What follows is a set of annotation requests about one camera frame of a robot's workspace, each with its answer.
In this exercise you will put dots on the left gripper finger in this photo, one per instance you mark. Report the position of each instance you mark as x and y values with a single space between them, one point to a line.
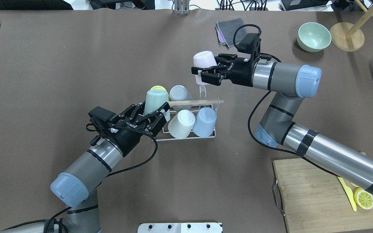
155 121
133 114

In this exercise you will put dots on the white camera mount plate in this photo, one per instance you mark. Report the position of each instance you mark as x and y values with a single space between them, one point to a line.
187 227

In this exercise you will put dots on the bamboo cutting board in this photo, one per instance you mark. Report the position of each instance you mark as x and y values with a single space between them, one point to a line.
315 201

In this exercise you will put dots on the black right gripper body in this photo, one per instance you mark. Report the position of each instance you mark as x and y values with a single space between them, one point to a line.
242 73

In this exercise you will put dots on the grey plastic cup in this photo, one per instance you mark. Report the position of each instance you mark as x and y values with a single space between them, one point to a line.
180 93

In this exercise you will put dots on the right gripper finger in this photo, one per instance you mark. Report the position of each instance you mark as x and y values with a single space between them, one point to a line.
221 67
213 79

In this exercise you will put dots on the green plastic cup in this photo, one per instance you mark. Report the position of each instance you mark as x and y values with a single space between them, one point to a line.
155 98

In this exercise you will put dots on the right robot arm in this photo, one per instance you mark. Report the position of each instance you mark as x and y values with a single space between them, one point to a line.
313 113

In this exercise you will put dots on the green ceramic bowl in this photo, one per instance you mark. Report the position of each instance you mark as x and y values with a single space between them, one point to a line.
313 37

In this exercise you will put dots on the grey folded cloth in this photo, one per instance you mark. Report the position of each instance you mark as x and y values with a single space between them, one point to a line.
225 31

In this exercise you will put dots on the white wire cup holder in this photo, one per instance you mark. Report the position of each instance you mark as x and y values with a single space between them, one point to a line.
194 106

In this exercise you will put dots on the blue plastic cup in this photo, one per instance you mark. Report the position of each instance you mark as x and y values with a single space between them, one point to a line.
205 122

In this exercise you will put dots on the wooden mug tree stand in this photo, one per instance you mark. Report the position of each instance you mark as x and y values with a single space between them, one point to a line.
348 37

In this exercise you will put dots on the white plastic cup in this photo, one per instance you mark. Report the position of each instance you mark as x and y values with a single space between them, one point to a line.
181 125

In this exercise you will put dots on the yellow plastic cup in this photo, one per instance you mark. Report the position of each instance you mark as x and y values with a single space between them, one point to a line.
158 87

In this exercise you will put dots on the yellow plastic knife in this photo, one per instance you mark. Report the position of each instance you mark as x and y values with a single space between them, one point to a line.
349 193

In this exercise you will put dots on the pink plastic cup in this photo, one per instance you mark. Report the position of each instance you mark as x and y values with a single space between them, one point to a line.
204 59

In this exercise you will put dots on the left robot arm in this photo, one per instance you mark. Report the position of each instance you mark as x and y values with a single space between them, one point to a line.
77 188

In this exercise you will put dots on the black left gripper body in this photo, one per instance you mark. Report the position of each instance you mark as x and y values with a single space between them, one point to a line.
129 137

